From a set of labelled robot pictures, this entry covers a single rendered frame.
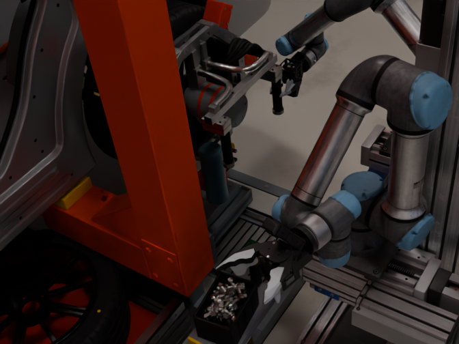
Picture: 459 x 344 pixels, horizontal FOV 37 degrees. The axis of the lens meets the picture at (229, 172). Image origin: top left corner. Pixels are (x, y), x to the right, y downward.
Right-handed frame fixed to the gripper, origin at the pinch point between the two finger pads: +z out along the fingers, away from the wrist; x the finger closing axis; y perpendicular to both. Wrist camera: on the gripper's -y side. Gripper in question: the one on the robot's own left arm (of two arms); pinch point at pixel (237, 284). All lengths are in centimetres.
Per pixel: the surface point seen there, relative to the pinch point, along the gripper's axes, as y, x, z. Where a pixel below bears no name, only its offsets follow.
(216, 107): 13, 76, -56
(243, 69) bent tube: 12, 85, -76
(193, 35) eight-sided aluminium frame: -2, 99, -69
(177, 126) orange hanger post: -2, 57, -28
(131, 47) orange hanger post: -33, 50, -19
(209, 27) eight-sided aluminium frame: -1, 99, -76
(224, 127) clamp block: 21, 74, -56
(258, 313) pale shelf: 73, 46, -33
